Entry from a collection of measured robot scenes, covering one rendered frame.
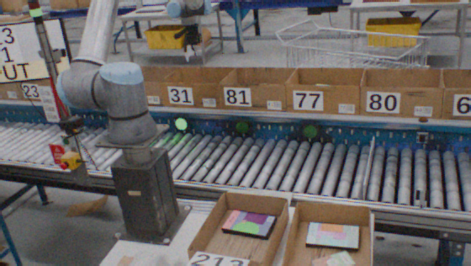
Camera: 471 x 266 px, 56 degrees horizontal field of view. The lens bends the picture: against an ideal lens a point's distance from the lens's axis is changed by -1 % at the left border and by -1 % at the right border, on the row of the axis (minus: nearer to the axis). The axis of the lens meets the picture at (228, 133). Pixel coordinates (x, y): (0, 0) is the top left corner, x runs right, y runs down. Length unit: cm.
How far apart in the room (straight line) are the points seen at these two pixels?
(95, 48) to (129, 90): 26
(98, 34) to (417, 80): 169
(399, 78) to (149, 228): 158
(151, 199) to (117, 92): 44
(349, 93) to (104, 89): 128
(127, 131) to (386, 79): 155
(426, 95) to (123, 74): 146
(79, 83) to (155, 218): 60
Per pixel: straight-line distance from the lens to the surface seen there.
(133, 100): 165
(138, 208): 184
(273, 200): 185
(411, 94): 237
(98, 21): 185
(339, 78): 268
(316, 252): 171
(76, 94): 175
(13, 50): 255
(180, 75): 297
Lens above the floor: 189
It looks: 26 degrees down
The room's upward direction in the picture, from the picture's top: 7 degrees counter-clockwise
